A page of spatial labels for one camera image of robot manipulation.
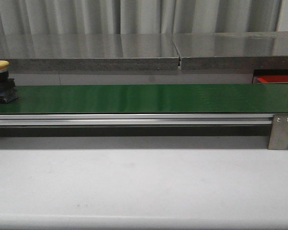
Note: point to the green conveyor belt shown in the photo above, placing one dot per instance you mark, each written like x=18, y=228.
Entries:
x=159, y=98

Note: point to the red plastic tray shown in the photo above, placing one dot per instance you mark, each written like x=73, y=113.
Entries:
x=272, y=79

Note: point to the right grey stone slab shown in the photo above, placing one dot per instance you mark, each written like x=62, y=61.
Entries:
x=229, y=51

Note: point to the grey stone slab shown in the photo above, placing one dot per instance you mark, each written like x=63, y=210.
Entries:
x=80, y=52
x=229, y=51

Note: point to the left grey stone slab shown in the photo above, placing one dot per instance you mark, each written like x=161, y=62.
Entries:
x=80, y=52

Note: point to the white pleated curtain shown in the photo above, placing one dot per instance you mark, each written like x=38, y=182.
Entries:
x=137, y=16

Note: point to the steel conveyor support bracket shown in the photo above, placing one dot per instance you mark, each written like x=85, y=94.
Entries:
x=279, y=133

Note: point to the aluminium conveyor side rail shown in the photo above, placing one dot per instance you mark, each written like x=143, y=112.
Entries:
x=134, y=119

